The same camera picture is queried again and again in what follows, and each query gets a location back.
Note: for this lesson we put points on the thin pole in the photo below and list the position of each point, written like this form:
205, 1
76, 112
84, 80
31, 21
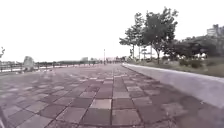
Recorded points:
104, 56

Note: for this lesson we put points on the checkered stone paving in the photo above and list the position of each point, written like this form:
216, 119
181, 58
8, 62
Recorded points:
100, 100

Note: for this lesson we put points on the slender tree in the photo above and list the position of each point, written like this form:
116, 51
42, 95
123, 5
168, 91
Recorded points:
134, 33

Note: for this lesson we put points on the distant railing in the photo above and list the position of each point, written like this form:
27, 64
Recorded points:
60, 64

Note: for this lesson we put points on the broad dark tree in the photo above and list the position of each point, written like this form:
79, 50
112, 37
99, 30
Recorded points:
159, 28

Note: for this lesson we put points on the row of bushes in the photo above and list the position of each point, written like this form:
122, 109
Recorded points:
196, 46

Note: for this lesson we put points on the grass strip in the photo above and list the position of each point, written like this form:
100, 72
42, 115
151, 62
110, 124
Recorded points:
213, 70

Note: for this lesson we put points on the pale building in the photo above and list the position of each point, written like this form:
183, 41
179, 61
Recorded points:
213, 31

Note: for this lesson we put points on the grey concrete low wall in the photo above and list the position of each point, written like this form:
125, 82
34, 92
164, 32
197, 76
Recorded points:
200, 85

